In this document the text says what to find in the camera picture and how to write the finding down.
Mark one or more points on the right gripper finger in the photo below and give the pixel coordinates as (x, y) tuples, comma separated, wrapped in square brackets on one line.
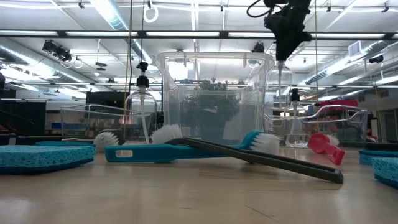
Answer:
[(286, 49)]

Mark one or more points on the tall clear plastic bin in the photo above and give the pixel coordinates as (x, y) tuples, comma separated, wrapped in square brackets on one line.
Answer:
[(214, 56)]

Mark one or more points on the red dish brush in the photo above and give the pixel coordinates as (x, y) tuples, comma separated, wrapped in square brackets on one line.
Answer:
[(320, 143)]

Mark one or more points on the dark grey round-head dish brush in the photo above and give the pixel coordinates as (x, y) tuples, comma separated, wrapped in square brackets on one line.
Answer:
[(280, 161)]

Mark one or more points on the teal dish brush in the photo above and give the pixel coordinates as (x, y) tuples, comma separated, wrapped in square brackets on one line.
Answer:
[(155, 153)]

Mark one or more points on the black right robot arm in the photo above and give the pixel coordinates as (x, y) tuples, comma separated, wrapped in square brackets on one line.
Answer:
[(300, 4)]

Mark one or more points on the black ceiling-mounted device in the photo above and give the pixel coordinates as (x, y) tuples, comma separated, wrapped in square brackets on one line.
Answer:
[(258, 47), (59, 51), (376, 59)]

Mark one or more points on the red container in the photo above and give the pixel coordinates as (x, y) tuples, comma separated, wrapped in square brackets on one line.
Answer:
[(339, 103)]

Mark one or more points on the shallow clear plastic bin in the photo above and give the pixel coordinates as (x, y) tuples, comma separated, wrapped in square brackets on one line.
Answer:
[(74, 118), (342, 124)]

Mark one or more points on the small green potted plant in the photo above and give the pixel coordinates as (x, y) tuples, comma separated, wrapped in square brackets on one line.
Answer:
[(211, 105)]

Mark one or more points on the black monitor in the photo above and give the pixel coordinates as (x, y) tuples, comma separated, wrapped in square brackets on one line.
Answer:
[(105, 99)]

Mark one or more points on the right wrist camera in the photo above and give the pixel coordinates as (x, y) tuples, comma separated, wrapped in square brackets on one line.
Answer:
[(275, 3)]

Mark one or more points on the silver ventilation duct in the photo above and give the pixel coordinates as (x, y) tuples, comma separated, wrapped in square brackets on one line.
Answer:
[(112, 15), (342, 62)]

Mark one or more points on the black frame bar with lights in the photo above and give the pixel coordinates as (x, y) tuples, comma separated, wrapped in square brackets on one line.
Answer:
[(141, 34)]

